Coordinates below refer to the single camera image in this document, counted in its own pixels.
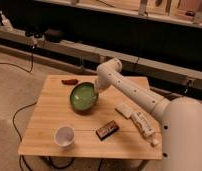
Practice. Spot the wooden table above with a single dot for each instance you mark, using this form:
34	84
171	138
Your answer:
53	110

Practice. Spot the white paper cup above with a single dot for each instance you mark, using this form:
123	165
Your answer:
64	136

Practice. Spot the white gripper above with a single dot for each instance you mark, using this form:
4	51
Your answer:
101	85

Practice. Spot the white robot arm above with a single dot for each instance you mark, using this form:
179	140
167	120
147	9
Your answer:
180	119

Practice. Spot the green ceramic bowl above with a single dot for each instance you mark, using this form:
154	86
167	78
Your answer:
83	96

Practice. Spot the white rectangular block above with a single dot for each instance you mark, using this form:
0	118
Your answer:
125	110

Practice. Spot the brown chocolate bar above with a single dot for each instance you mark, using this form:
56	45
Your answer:
107	130

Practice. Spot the dark round object on ledge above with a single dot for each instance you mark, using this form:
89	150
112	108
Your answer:
52	35

